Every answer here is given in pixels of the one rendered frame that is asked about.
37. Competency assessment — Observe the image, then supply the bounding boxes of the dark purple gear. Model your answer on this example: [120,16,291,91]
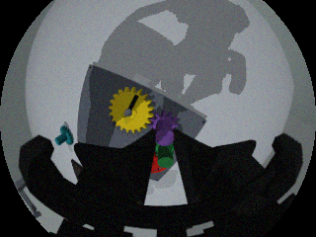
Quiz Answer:
[147,110,179,146]

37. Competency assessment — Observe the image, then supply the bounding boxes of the yellow gear with black stripe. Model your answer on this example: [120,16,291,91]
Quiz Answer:
[108,87,154,134]

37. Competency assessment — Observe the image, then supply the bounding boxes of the red gear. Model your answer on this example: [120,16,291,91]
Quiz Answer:
[151,153,162,173]

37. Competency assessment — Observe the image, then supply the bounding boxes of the teal gear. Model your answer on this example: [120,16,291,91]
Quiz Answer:
[55,126,74,146]

